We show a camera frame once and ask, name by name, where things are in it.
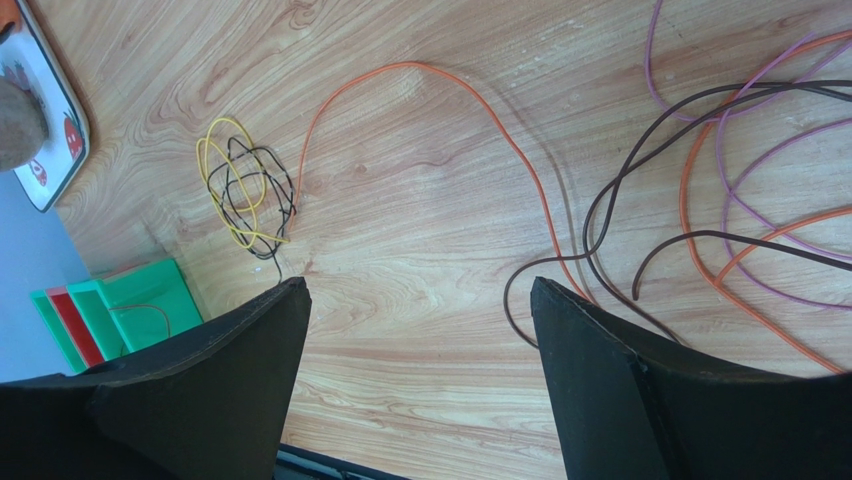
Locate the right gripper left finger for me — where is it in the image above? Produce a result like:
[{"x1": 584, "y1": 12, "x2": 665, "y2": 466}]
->
[{"x1": 1, "y1": 277, "x2": 312, "y2": 479}]

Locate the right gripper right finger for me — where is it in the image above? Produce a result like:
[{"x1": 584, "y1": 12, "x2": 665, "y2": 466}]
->
[{"x1": 531, "y1": 277, "x2": 851, "y2": 479}]

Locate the black thin cable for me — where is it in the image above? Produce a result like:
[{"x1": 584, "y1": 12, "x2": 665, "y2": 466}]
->
[{"x1": 206, "y1": 136, "x2": 297, "y2": 286}]

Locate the yellow thin cable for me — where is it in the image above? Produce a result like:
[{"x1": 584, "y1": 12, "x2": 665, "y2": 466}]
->
[{"x1": 196, "y1": 117, "x2": 291, "y2": 250}]

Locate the brown thin cable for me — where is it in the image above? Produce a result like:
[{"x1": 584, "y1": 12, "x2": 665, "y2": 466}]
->
[{"x1": 503, "y1": 81, "x2": 852, "y2": 350}]

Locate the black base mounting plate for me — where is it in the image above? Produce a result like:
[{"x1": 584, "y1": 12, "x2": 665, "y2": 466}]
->
[{"x1": 272, "y1": 443, "x2": 404, "y2": 480}]

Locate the right green plastic bin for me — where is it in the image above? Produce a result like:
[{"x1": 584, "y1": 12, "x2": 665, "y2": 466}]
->
[{"x1": 67, "y1": 259, "x2": 203, "y2": 360}]

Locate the green plastic bin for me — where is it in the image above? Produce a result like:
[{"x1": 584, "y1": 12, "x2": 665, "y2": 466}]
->
[
  {"x1": 30, "y1": 290, "x2": 86, "y2": 373},
  {"x1": 67, "y1": 259, "x2": 203, "y2": 360}
]

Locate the left green plastic bin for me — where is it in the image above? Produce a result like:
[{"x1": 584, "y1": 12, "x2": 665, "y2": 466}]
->
[{"x1": 30, "y1": 290, "x2": 86, "y2": 373}]

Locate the beige ceramic bowl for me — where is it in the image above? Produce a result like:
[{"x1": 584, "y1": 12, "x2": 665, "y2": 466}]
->
[{"x1": 1, "y1": 78, "x2": 49, "y2": 172}]

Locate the strawberry pattern white tray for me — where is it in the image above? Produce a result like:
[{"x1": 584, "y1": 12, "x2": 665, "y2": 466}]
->
[{"x1": 1, "y1": 1, "x2": 91, "y2": 213}]

